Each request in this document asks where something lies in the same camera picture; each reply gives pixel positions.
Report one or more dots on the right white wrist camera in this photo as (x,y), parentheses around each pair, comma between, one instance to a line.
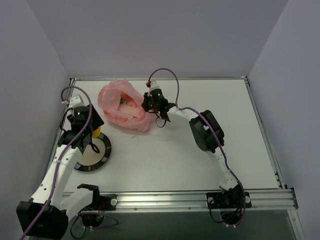
(152,85)

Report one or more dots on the pink plastic bag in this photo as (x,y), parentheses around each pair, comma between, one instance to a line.
(125,114)

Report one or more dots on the fake red peach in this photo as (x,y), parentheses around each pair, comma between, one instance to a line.
(125,96)

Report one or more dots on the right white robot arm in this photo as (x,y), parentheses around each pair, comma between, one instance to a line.
(207,133)

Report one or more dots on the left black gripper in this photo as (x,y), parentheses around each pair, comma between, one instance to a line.
(94,121)

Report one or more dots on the aluminium table frame rail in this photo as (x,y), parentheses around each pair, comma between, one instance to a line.
(163,170)

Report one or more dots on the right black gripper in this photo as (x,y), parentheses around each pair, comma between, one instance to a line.
(146,104)

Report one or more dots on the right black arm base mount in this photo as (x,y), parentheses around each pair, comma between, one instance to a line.
(233,205)

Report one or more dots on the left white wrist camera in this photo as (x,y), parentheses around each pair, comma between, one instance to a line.
(73,102)

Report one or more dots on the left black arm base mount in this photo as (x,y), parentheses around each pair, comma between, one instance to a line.
(100,220)

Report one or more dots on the fake yellow orange mango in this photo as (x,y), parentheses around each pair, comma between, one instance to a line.
(96,133)

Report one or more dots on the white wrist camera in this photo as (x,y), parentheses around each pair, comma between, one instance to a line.
(73,102)
(152,85)

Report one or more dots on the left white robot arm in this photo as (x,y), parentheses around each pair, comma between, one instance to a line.
(46,214)

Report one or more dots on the black rimmed ceramic plate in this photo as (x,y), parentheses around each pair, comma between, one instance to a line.
(92,161)

